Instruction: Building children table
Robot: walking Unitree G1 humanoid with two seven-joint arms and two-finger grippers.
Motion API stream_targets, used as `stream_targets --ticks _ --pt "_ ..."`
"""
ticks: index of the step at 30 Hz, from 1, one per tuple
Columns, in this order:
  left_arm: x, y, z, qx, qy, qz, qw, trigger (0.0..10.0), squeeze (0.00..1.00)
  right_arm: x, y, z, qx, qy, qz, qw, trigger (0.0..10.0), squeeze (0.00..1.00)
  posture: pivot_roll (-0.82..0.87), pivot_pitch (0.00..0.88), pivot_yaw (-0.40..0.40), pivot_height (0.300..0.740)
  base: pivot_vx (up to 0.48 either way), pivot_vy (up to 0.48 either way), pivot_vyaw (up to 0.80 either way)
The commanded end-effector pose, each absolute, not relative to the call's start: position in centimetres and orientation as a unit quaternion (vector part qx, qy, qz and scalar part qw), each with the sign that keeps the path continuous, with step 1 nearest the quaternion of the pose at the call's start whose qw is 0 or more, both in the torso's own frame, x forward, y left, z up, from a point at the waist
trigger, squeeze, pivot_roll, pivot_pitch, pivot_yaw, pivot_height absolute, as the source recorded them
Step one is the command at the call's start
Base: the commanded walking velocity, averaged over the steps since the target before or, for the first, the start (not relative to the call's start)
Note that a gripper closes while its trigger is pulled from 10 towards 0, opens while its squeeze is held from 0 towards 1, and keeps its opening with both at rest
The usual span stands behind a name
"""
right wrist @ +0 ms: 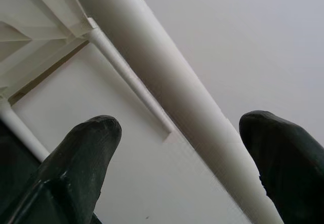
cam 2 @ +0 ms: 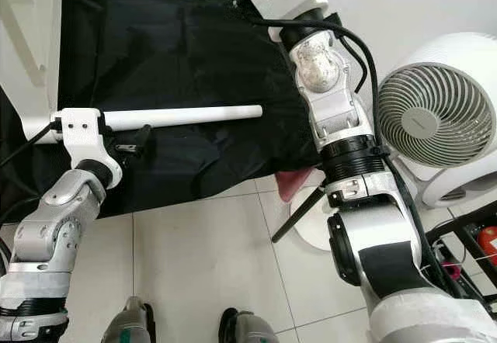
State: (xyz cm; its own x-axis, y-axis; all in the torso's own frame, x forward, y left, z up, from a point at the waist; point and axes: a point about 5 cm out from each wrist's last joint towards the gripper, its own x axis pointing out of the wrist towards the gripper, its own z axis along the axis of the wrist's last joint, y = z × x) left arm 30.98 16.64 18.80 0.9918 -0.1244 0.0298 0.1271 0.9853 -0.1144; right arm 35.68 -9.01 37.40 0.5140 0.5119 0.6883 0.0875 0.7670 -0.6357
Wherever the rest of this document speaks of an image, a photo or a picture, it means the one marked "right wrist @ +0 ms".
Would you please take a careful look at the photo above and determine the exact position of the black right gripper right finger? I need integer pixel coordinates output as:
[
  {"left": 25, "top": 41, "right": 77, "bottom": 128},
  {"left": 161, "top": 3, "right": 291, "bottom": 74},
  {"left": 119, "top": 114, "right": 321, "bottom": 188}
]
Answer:
[{"left": 239, "top": 109, "right": 324, "bottom": 224}]

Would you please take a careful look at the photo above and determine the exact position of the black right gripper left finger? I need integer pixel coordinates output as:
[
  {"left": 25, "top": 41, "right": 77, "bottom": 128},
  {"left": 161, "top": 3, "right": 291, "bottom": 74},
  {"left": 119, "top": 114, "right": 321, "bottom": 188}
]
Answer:
[{"left": 0, "top": 115, "right": 122, "bottom": 224}]

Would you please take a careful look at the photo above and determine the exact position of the white plastic table leg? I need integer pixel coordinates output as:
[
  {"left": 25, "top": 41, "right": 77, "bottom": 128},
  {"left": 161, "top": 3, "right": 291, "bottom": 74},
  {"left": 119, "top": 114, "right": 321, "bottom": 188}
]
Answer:
[
  {"left": 0, "top": 98, "right": 51, "bottom": 163},
  {"left": 87, "top": 17, "right": 176, "bottom": 143},
  {"left": 65, "top": 0, "right": 284, "bottom": 224}
]

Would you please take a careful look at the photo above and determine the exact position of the white plastic table top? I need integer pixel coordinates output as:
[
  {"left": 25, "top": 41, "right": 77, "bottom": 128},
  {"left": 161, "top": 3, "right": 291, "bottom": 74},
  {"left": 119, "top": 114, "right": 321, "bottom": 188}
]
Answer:
[{"left": 0, "top": 0, "right": 98, "bottom": 103}]

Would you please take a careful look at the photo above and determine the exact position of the black table cloth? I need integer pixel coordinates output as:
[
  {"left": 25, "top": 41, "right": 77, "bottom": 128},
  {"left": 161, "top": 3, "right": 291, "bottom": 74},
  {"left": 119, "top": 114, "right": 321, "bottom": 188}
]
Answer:
[{"left": 0, "top": 117, "right": 43, "bottom": 209}]

